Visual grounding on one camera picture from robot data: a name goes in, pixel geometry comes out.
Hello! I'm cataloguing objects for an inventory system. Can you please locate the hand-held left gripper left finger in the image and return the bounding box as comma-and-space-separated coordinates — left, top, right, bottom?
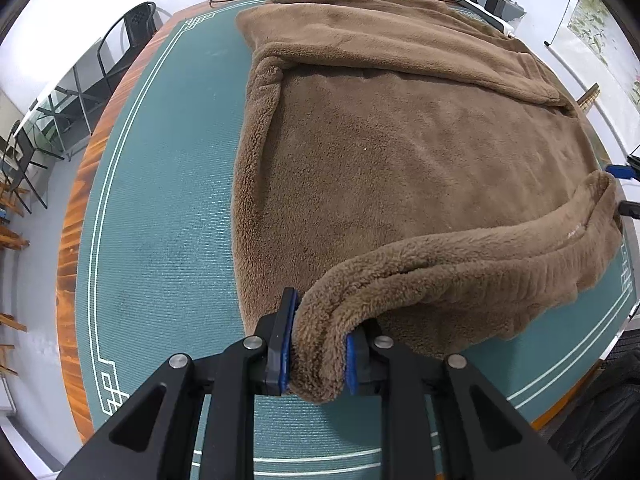
60, 287, 301, 480

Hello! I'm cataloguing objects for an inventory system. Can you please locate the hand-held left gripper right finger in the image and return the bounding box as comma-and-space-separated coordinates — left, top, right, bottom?
345, 317, 576, 480

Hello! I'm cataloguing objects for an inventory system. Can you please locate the brown fleece garment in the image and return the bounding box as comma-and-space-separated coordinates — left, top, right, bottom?
231, 0, 623, 405

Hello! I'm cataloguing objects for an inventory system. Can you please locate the wooden abacus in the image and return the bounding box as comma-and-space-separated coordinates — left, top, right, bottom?
577, 82, 601, 108

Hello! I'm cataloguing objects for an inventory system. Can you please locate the hanging scroll painting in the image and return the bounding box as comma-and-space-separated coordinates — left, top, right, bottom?
545, 0, 640, 106

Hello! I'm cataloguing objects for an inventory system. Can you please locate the green table mat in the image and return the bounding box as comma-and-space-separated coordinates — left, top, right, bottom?
74, 0, 640, 480

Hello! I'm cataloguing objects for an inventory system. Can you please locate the dark cloth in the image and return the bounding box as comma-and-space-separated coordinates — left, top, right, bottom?
545, 330, 640, 480

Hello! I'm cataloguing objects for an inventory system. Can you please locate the white power strip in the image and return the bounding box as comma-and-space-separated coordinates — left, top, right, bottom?
446, 0, 516, 38

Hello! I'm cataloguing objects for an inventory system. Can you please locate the wooden chair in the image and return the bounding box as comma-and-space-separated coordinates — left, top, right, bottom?
0, 180, 31, 251

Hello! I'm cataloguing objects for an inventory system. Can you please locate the white folding table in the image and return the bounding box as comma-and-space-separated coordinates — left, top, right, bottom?
7, 42, 126, 161

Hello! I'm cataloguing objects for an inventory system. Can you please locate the black metal chair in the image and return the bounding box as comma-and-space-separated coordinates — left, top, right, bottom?
97, 1, 166, 93
0, 120, 51, 216

